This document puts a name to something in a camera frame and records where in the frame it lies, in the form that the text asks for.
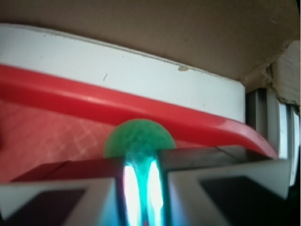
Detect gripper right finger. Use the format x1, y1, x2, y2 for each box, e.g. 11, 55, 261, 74
158, 146, 290, 226

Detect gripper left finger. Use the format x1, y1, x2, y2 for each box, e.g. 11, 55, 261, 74
0, 158, 125, 226

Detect green dimpled ball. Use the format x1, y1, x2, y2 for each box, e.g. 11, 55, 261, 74
103, 119, 176, 226

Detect red plastic tray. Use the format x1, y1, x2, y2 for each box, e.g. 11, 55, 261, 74
0, 65, 277, 182

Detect brown cardboard panel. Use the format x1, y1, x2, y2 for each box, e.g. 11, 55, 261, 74
0, 0, 300, 79

